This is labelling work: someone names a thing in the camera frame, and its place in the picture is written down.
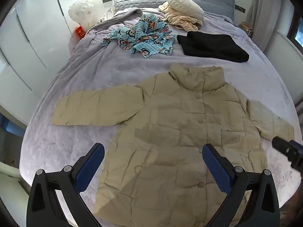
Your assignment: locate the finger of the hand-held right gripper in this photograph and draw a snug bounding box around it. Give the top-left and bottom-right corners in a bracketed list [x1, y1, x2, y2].
[272, 136, 303, 171]

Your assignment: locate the white wardrobe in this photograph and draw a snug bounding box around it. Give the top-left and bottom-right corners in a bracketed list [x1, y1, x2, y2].
[0, 0, 82, 126]

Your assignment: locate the bedside clutter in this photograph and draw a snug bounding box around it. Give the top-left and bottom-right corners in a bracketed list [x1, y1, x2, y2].
[239, 22, 254, 37]

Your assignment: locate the blue monkey print pajamas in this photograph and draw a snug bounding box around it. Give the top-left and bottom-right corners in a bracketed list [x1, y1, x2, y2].
[101, 14, 175, 58]

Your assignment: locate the black folded garment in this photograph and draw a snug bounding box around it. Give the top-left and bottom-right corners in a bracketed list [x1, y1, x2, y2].
[177, 32, 250, 63]

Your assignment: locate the red box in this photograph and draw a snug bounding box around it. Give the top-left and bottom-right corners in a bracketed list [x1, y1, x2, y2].
[75, 26, 86, 39]

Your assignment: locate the grey quilt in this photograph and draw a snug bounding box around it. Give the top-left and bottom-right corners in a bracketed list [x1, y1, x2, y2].
[89, 8, 144, 32]

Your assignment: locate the beige puffer jacket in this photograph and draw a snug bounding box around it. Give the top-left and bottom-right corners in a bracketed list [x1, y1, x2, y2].
[52, 63, 295, 227]

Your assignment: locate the window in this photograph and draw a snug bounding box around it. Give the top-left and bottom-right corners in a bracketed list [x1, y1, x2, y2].
[287, 12, 303, 48]

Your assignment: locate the pale curtain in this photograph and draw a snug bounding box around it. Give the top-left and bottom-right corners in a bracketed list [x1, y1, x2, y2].
[251, 0, 294, 52]

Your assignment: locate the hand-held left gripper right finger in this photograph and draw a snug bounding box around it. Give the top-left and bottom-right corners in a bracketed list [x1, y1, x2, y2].
[202, 143, 281, 227]

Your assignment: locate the white round lamp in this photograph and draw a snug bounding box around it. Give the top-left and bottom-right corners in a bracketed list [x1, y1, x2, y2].
[68, 0, 96, 29]

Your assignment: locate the beige striped cloth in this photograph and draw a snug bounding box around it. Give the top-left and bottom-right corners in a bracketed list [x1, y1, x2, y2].
[158, 2, 204, 32]

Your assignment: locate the lavender fleece blanket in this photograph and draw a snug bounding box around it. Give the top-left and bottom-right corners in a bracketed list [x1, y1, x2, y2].
[20, 6, 299, 227]

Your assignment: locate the cream round pillow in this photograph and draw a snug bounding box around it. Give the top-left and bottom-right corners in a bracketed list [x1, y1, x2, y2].
[167, 0, 205, 20]

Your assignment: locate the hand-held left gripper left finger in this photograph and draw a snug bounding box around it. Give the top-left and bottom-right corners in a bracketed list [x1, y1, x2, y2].
[27, 142, 105, 227]

